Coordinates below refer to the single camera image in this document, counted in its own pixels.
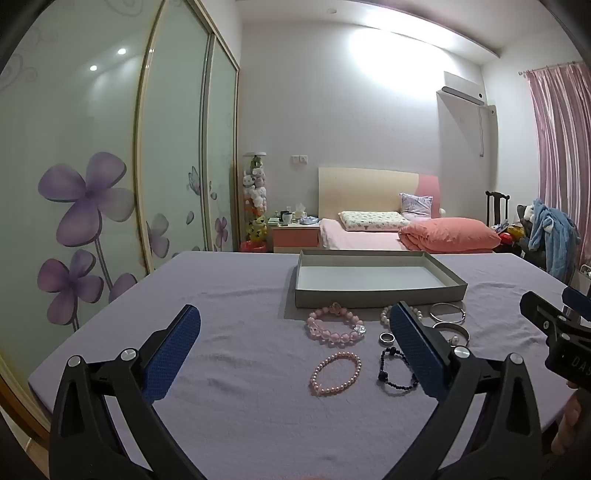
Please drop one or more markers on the red trash bin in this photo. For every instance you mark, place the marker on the red trash bin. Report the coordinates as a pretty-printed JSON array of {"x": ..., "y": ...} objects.
[{"x": 253, "y": 246}]

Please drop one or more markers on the grey cardboard tray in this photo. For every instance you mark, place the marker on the grey cardboard tray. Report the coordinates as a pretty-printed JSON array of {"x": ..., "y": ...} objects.
[{"x": 369, "y": 277}]

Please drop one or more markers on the blue cloth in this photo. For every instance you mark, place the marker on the blue cloth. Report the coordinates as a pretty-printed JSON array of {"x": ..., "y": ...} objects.
[{"x": 309, "y": 220}]

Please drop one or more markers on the tissue box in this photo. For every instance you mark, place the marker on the tissue box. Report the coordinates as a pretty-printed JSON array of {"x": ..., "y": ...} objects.
[{"x": 300, "y": 213}]

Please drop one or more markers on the blue hanging garment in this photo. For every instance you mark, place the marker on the blue hanging garment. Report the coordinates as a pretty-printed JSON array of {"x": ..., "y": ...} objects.
[{"x": 554, "y": 235}]

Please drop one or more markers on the pink and cream nightstand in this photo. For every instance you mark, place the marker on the pink and cream nightstand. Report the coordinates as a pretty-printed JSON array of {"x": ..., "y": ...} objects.
[{"x": 295, "y": 237}]

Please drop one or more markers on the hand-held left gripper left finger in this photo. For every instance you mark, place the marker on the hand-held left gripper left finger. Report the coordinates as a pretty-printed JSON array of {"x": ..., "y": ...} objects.
[{"x": 171, "y": 355}]

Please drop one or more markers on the white air conditioner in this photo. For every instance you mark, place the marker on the white air conditioner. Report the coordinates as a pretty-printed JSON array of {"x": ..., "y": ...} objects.
[{"x": 461, "y": 90}]

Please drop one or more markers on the pile of colourful toys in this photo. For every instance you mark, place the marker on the pile of colourful toys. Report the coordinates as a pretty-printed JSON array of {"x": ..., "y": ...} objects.
[{"x": 510, "y": 233}]

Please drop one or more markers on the silver cuff bangle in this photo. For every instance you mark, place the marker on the silver cuff bangle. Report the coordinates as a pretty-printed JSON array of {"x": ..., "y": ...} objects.
[{"x": 461, "y": 333}]

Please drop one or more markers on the clear tube of plush toys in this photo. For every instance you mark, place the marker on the clear tube of plush toys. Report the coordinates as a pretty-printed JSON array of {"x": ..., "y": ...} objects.
[{"x": 255, "y": 194}]

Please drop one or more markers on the cream and pink headboard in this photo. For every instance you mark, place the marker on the cream and pink headboard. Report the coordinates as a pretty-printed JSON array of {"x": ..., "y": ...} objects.
[{"x": 360, "y": 189}]

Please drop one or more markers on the white floral pillow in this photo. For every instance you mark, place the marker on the white floral pillow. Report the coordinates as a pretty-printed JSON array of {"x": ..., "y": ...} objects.
[{"x": 369, "y": 220}]

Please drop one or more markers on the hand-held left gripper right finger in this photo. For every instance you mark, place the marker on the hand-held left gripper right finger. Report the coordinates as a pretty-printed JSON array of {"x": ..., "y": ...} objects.
[{"x": 411, "y": 355}]

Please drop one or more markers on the floral glass wardrobe door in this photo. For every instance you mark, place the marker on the floral glass wardrobe door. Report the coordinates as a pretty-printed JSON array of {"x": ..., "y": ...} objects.
[
  {"x": 175, "y": 138},
  {"x": 221, "y": 138},
  {"x": 69, "y": 138}
]

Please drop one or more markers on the dark wooden chair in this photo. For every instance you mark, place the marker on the dark wooden chair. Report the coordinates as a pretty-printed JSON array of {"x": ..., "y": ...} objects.
[{"x": 496, "y": 207}]

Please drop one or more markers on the purple patterned pillow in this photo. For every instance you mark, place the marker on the purple patterned pillow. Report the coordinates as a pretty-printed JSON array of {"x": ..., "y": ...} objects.
[{"x": 415, "y": 205}]

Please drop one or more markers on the curtain rod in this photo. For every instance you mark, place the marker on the curtain rod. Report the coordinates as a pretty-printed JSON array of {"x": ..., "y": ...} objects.
[{"x": 549, "y": 68}]

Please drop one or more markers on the white mug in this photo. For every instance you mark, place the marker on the white mug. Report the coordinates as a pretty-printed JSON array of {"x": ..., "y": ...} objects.
[{"x": 286, "y": 218}]

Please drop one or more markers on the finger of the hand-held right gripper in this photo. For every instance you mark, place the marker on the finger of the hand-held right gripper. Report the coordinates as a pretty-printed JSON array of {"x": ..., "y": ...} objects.
[
  {"x": 577, "y": 302},
  {"x": 542, "y": 314}
]

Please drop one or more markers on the pink curtain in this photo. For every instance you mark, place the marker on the pink curtain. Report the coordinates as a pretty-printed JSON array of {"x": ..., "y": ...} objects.
[{"x": 563, "y": 161}]

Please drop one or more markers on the thin silver bangle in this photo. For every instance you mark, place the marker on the thin silver bangle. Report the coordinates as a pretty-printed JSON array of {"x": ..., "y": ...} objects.
[{"x": 447, "y": 321}]

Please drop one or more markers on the folded salmon quilt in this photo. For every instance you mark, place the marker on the folded salmon quilt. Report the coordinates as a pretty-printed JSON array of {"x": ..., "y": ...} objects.
[{"x": 448, "y": 235}]

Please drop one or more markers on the person's right hand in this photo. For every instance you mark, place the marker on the person's right hand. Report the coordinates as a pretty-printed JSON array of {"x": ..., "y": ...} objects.
[{"x": 568, "y": 420}]

